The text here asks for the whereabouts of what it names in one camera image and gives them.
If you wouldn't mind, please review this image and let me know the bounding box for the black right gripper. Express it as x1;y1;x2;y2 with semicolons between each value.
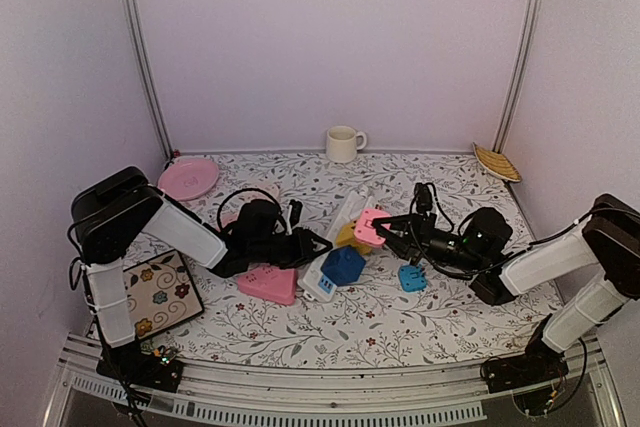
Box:
373;212;485;274

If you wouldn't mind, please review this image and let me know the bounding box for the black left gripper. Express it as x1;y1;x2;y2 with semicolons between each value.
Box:
249;227;331;270

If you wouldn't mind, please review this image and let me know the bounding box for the yellow cube socket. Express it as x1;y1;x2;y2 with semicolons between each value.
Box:
334;220;373;256

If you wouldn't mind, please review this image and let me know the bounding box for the dark blue cube socket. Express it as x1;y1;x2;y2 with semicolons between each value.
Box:
321;246;366;287

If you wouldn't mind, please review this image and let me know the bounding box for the long white power strip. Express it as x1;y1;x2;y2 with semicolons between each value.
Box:
297;186;375;303

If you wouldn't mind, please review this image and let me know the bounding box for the light blue socket adapter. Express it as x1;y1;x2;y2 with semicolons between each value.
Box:
398;265;428;293

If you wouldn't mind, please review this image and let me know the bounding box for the pink triangular power strip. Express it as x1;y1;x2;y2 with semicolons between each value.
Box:
237;264;298;306

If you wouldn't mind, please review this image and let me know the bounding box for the round pink power strip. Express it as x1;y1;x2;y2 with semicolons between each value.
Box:
246;183;280;201

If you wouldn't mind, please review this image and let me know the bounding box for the pink cube socket adapter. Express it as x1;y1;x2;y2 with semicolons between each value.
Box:
220;212;239;229

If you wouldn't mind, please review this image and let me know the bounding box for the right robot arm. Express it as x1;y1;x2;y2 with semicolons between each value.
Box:
370;194;639;383

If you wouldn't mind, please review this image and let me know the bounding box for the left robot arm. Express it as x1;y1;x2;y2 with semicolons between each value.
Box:
67;166;333;381

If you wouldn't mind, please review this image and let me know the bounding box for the cream ceramic mug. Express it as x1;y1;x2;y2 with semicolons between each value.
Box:
325;126;368;164

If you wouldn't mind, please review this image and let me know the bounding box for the yellow leaf shaped dish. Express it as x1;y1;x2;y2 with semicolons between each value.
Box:
473;143;522;183

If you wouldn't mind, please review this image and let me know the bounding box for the pink plastic plate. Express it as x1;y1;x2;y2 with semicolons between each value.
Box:
157;157;220;201

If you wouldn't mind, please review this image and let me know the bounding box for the floral square tray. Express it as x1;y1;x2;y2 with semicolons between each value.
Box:
124;250;204;340

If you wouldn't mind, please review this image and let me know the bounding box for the aluminium front rail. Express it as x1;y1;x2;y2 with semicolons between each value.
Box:
42;335;632;426

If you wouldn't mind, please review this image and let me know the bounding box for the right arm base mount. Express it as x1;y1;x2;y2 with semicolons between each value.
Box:
480;349;569;393

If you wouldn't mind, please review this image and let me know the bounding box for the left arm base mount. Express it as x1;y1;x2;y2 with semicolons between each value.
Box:
96;342;184;393

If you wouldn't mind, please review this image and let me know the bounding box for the aluminium right corner post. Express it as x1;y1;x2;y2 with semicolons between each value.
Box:
492;0;543;154

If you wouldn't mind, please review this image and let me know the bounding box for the aluminium corner post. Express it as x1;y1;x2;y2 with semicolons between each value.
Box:
492;0;543;154
122;0;174;162

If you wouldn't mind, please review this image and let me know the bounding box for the aluminium left corner post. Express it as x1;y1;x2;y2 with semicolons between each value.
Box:
122;0;174;162

